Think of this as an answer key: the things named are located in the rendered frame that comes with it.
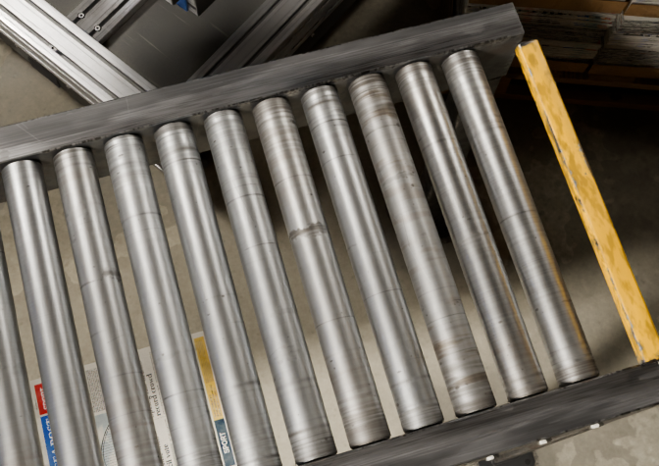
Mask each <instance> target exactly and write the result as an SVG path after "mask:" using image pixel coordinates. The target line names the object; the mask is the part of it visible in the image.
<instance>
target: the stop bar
mask: <svg viewBox="0 0 659 466"><path fill-rule="evenodd" d="M515 52H516V55H517V57H518V60H519V62H520V65H521V67H522V70H523V73H524V75H525V78H526V80H527V83H528V85H529V88H530V90H531V93H532V97H533V99H534V102H535V104H536V107H537V109H538V112H539V114H540V116H541V118H542V121H543V123H544V126H545V128H546V131H547V133H548V136H549V138H550V141H551V143H552V146H553V148H554V151H555V154H556V156H557V159H558V161H559V164H560V166H561V169H562V171H563V174H564V176H565V179H566V181H567V184H568V186H569V189H570V190H571V193H572V195H573V198H574V200H575V203H576V205H577V208H578V210H579V213H580V215H581V218H582V220H583V224H584V227H585V229H586V232H587V235H588V237H589V240H590V242H591V245H592V247H593V250H594V252H595V255H596V257H597V260H598V262H599V265H600V267H601V270H602V272H603V275H604V277H605V280H606V282H607V284H608V286H609V289H610V291H611V294H612V296H613V299H614V301H615V304H616V306H617V309H618V311H619V314H620V316H621V319H622V322H623V324H624V327H625V329H626V332H627V334H628V337H629V339H630V342H631V344H632V347H633V349H634V353H635V356H636V358H637V361H638V363H639V365H640V366H646V365H649V364H653V363H656V362H659V336H658V333H657V331H656V328H655V326H654V323H653V321H652V319H651V316H650V314H649V311H648V309H647V303H646V301H645V300H644V299H643V296H642V294H641V292H640V289H639V287H638V284H637V282H636V279H635V277H634V273H633V271H632V268H631V266H630V263H629V261H628V258H627V256H626V253H625V251H624V248H623V246H622V244H621V242H620V240H619V237H618V235H617V232H616V230H615V227H614V225H613V223H612V220H611V218H610V215H609V213H608V210H607V208H606V205H605V203H604V200H603V198H602V196H601V193H600V191H599V188H598V186H597V183H596V181H595V178H594V176H593V174H592V171H591V169H590V166H589V164H588V162H587V160H586V157H585V155H584V153H583V149H582V146H581V144H580V141H579V139H578V136H577V134H576V131H575V129H574V127H573V124H572V122H571V119H570V117H569V114H568V112H567V109H566V107H565V105H564V102H563V100H562V97H561V95H560V92H559V90H558V87H557V82H556V80H554V78H553V75H552V74H551V71H550V69H549V66H548V64H547V61H546V59H545V57H544V54H543V52H542V49H541V47H540V44H539V42H538V40H537V39H533V40H529V41H525V42H521V43H519V44H518V45H517V47H516V49H515Z"/></svg>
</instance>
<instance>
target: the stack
mask: <svg viewBox="0 0 659 466"><path fill-rule="evenodd" d="M611 1H623V2H625V1H626V0H611ZM631 4H640V5H655V6H659V0H630V4H629V6H628V8H629V7H630V5H631ZM495 6H499V5H485V4H472V3H469V0H453V17H455V16H459V15H463V14H467V13H471V12H474V11H478V10H482V9H487V8H491V7H495ZM628 8H627V10H628ZM515 9H516V12H517V14H518V17H519V19H520V22H521V24H522V27H523V29H524V31H525V34H524V37H523V39H522V41H521V42H525V41H529V40H533V39H537V40H538V42H539V44H540V47H541V49H542V52H543V54H544V57H545V59H546V60H552V61H562V62H573V63H583V64H586V63H587V62H589V59H593V64H592V66H593V65H608V66H624V67H640V68H652V69H659V18H648V17H636V16H623V11H622V13H621V14H613V13H599V12H585V11H571V10H556V9H542V8H528V7H515ZM627 10H626V11H627ZM446 18H451V0H442V18H441V19H446ZM550 71H551V74H552V75H553V78H554V80H556V82H562V83H574V84H586V85H599V86H611V87H622V88H635V89H647V90H659V78H635V77H621V76H607V75H594V74H588V73H587V69H586V70H585V71H584V72H583V73H577V72H565V71H553V70H550ZM512 78H513V79H526V78H525V75H524V73H523V70H522V68H520V67H510V68H509V70H508V73H507V75H506V76H502V78H501V80H500V82H499V84H498V86H497V88H496V91H495V93H494V95H493V97H494V98H505V99H517V100H529V101H534V99H533V97H532V93H531V90H530V88H529V86H528V85H521V84H510V81H511V79H512ZM558 90H559V92H560V95H561V97H562V100H563V102H564V103H566V104H578V105H589V106H602V107H614V108H627V109H638V110H651V111H659V96H656V95H643V94H631V93H619V92H607V91H595V90H582V89H571V88H558Z"/></svg>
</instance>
